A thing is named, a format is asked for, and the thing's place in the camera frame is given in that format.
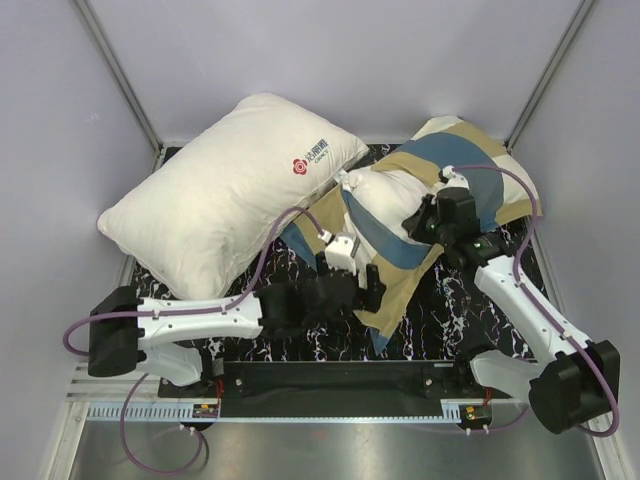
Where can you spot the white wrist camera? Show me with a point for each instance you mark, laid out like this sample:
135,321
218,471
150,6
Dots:
449,178
340,252

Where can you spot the aluminium frame post left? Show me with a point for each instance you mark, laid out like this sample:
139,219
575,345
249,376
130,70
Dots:
99,36

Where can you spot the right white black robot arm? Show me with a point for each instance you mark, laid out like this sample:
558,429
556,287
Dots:
573,379

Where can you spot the blue beige patchwork pillowcase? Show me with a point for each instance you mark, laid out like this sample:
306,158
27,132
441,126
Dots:
502,190

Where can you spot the aluminium frame post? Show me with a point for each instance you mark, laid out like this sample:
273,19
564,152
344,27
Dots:
99,36
560,53

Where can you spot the white slotted cable duct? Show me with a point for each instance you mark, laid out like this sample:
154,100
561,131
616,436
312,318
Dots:
153,412

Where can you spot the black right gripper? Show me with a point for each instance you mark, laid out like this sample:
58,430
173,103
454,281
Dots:
414,225

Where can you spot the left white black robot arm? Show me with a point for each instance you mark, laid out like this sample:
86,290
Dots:
130,334

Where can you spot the plain white pillow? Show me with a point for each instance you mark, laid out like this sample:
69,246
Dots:
199,221

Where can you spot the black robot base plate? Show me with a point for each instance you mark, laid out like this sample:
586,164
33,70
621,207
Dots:
341,392

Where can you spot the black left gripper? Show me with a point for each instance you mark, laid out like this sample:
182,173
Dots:
366,298

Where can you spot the aluminium frame post right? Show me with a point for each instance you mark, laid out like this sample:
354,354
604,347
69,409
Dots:
560,53

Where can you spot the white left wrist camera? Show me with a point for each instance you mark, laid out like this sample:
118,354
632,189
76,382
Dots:
340,252

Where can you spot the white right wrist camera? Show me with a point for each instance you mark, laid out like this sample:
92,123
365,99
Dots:
449,178

